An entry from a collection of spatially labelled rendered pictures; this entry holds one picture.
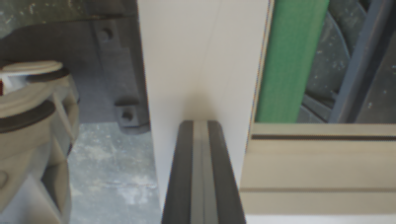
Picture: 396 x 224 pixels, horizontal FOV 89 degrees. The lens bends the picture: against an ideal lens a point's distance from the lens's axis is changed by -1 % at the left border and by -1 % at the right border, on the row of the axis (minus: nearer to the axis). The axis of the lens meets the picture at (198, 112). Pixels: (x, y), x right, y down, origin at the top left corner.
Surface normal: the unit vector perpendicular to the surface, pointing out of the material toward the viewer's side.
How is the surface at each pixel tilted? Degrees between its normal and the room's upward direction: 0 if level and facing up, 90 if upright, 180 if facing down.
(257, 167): 90
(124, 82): 0
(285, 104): 0
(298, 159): 90
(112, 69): 0
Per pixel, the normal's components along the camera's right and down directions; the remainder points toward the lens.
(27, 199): 0.18, 0.46
